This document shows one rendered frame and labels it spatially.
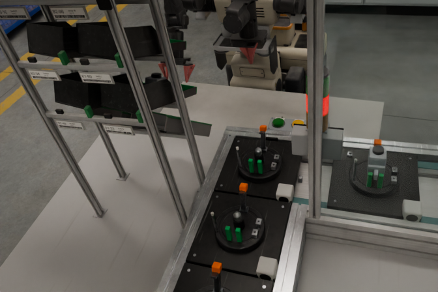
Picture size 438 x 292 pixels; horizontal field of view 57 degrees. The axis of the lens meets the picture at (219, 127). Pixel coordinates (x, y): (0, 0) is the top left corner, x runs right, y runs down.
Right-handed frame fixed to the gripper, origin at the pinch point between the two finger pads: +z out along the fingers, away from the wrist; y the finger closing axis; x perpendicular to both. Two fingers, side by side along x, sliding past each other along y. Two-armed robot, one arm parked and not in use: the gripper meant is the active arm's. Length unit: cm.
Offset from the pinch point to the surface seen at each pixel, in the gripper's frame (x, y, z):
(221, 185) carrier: -29.0, -4.5, 27.2
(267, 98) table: 30.0, -3.9, 36.8
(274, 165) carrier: -21.4, 10.7, 23.5
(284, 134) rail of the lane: -2.3, 9.9, 27.5
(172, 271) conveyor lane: -59, -9, 30
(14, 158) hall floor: 47, -210, 123
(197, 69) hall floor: 176, -106, 119
